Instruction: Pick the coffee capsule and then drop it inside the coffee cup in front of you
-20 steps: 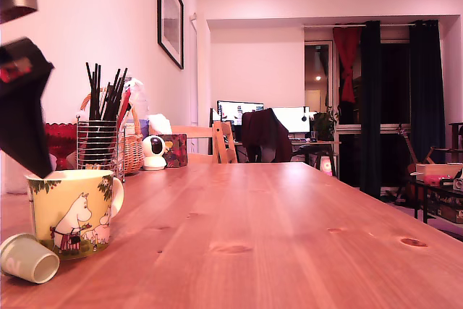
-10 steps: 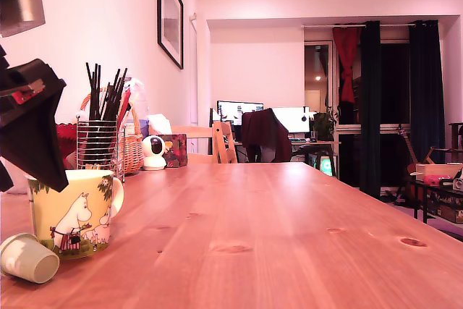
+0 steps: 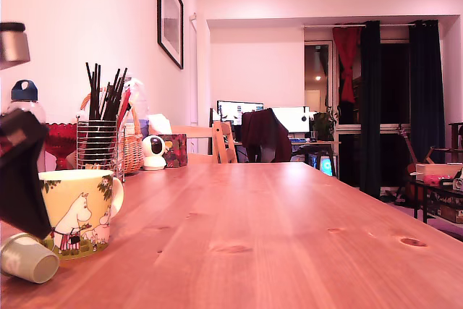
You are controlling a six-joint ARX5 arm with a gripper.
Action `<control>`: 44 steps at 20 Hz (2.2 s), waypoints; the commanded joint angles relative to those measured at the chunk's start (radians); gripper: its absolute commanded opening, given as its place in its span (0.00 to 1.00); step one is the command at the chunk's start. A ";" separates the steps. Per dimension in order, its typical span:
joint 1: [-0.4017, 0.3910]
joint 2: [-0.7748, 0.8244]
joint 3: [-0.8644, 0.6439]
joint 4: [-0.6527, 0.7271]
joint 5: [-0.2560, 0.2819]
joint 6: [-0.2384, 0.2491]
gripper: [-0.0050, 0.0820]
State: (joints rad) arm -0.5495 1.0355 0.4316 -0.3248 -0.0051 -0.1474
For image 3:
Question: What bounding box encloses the pale coffee capsule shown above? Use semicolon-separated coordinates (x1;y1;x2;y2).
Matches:
0;232;61;284

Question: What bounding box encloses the yellow cartoon print mug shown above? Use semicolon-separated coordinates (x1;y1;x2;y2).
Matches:
38;169;125;261

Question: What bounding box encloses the red glass footed bowl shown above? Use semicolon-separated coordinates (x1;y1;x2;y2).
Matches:
44;122;78;172

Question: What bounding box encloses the clear water bottle blue cap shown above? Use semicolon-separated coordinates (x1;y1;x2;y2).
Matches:
6;79;47;172

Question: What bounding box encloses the black chopstick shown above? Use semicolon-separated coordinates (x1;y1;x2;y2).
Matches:
92;62;99;122
85;62;94;122
110;67;129;122
103;67;122;122
96;64;103;122

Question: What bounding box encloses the red utensil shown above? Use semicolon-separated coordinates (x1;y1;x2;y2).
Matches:
117;88;133;124

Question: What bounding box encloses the clear plastic bottle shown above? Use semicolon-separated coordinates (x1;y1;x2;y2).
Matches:
124;76;151;132

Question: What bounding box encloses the white tissue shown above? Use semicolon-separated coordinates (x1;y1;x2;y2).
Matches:
148;113;174;135

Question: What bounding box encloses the floral tissue box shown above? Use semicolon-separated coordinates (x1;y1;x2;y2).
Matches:
158;133;190;168

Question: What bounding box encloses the pale wooden chair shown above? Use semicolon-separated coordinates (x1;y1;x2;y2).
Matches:
170;120;239;165

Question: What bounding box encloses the computer monitor showing windows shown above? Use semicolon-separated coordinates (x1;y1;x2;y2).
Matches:
217;100;265;128

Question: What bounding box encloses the grey office chair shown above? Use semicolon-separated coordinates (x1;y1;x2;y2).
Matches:
255;144;281;164

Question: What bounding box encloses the dark red jacket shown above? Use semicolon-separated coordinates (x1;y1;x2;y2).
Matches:
241;108;293;163

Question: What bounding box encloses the computer monitor showing white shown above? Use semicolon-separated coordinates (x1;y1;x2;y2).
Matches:
271;106;311;134

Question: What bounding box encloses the wooden computer desk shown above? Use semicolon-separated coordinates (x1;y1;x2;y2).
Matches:
233;138;343;179

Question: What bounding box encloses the glowing computer case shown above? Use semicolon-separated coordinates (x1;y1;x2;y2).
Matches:
319;156;336;177

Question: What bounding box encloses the green potted plant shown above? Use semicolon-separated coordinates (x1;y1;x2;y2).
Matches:
312;105;340;142

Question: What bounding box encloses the white framed glass door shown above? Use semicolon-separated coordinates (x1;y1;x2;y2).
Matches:
304;41;335;114

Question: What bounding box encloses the white curtain rod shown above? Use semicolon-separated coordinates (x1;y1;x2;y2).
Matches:
302;23;417;29

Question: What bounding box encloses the red curtain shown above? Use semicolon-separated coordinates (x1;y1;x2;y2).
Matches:
332;25;363;104

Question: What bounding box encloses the dark curtain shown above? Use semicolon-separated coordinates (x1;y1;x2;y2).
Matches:
360;20;382;200
408;20;446;164

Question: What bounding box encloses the dark shoe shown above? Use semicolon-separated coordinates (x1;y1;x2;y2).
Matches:
381;191;407;204

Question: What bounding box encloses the wooden guitar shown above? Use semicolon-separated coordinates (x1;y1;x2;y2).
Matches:
396;123;424;201

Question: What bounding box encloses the black side table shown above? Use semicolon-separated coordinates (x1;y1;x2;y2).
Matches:
412;178;463;225

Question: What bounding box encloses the pink case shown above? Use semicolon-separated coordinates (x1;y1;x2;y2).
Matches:
424;174;454;186

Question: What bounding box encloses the pale wooden box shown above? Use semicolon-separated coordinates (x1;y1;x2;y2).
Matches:
415;163;463;182

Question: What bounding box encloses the brown printed box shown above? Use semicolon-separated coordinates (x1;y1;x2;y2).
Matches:
428;192;463;224

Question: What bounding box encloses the wooden shelf unit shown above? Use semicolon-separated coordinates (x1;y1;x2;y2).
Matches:
430;122;463;164

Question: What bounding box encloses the metal wire utensil rack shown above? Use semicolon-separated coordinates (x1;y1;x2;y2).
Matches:
76;114;127;184

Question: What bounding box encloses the wicker basket with handle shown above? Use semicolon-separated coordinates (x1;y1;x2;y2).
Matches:
80;85;145;175

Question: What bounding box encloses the small white round camera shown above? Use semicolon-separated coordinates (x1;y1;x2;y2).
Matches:
142;134;169;172

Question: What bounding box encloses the white wall pipe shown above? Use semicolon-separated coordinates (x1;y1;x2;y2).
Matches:
188;12;200;127

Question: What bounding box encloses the black framed wall picture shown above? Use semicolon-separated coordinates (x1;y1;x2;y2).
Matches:
156;0;184;70

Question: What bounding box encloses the white instant camera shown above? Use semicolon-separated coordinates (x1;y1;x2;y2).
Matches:
451;166;463;193

